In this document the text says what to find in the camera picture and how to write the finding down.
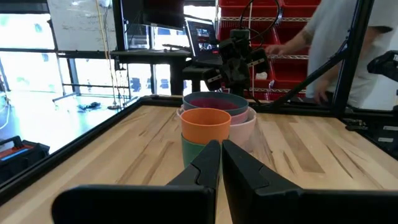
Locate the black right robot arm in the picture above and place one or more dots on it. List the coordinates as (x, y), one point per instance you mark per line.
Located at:
(241, 34)

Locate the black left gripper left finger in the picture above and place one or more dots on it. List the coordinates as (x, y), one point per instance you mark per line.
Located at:
(140, 205)

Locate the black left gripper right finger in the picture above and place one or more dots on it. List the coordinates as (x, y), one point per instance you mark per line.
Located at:
(295, 208)

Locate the light pink bowl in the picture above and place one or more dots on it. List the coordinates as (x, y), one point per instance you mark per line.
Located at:
(239, 119)

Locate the black standing desk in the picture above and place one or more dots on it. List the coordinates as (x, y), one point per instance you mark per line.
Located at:
(149, 54)

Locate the person's hand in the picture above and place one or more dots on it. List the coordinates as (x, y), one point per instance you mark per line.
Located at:
(320, 93)
(273, 49)

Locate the grey laptop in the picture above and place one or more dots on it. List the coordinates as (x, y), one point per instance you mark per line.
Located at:
(202, 37)

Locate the black power adapter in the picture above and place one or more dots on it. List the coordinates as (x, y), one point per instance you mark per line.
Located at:
(90, 106)

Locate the green cup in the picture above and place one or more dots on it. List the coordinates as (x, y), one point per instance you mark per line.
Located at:
(190, 151)

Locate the teal bowl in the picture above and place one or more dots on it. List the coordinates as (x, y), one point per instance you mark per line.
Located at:
(241, 110)

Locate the red storage bin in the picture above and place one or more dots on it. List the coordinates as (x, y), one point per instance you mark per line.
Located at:
(298, 11)
(230, 7)
(289, 70)
(223, 31)

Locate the magenta bowl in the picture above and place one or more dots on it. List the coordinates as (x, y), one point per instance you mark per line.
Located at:
(214, 103)

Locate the black monitor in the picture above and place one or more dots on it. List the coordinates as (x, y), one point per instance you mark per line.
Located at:
(161, 12)

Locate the black aluminium table frame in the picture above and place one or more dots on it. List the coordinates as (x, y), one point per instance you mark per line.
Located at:
(77, 143)

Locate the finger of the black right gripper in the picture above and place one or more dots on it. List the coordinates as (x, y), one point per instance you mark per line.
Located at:
(243, 73)
(233, 73)

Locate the white bowl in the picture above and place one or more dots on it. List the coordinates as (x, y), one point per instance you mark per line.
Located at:
(245, 130)

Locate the whiteboard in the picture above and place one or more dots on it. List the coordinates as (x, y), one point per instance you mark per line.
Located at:
(77, 25)

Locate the orange cup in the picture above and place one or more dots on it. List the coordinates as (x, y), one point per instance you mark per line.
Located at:
(205, 124)

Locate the person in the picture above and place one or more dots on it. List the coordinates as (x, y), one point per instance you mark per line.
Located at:
(329, 28)

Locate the person's forearm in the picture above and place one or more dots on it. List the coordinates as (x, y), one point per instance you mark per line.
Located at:
(329, 76)
(298, 40)

